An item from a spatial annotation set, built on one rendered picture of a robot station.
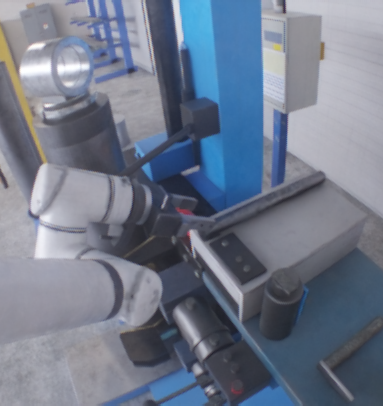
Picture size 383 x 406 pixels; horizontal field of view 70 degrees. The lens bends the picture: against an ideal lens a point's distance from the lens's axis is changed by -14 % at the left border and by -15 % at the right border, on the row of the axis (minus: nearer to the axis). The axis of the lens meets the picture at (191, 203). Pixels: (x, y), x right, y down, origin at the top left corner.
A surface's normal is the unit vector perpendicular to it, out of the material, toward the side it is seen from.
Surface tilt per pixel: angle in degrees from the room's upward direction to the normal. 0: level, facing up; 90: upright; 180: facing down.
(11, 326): 95
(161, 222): 90
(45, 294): 74
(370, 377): 0
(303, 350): 0
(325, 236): 0
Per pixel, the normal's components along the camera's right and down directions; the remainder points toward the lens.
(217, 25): 0.46, 0.54
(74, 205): 0.60, 0.17
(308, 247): -0.11, -0.76
